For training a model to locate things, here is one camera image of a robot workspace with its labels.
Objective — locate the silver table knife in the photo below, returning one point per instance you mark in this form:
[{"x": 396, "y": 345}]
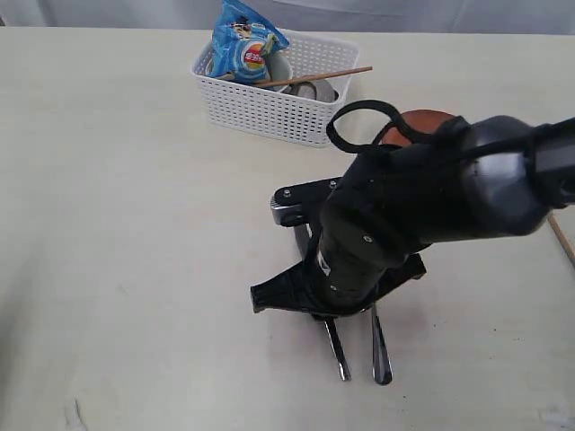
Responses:
[{"x": 330, "y": 325}]

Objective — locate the brown round plate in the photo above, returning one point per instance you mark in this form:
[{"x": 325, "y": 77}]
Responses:
[{"x": 423, "y": 121}]

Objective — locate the silver fork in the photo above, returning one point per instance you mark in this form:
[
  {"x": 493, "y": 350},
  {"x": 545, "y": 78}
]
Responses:
[{"x": 381, "y": 365}]

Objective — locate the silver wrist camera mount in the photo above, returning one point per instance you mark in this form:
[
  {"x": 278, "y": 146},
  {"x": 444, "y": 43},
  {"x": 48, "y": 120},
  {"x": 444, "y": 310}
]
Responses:
[{"x": 299, "y": 204}]

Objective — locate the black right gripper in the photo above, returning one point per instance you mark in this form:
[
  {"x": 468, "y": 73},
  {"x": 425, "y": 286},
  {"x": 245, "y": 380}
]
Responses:
[{"x": 368, "y": 258}]

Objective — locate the blue chip bag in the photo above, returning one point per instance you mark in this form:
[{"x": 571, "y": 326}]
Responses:
[{"x": 242, "y": 41}]

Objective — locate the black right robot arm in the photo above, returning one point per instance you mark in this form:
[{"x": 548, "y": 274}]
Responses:
[{"x": 495, "y": 178}]

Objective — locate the white perforated plastic basket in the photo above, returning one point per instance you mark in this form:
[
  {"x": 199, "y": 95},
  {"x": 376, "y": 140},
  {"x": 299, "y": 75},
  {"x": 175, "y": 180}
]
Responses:
[{"x": 277, "y": 114}]

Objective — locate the brown wooden chopstick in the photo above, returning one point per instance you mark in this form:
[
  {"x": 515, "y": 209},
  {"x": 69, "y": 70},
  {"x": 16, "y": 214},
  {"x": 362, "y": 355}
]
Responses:
[
  {"x": 562, "y": 238},
  {"x": 311, "y": 78}
]

